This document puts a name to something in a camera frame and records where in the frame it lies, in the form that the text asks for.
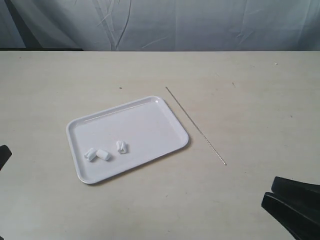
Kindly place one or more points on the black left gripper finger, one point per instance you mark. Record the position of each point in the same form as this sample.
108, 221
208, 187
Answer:
5, 154

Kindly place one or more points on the thin metal skewer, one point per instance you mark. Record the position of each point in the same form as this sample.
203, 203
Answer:
196, 126

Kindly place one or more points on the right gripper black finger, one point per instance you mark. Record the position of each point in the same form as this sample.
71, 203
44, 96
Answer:
292, 189
302, 222

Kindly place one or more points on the white plastic tray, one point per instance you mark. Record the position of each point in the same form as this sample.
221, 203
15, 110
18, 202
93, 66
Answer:
148, 125

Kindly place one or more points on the white backdrop curtain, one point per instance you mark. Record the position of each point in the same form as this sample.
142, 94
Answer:
161, 25

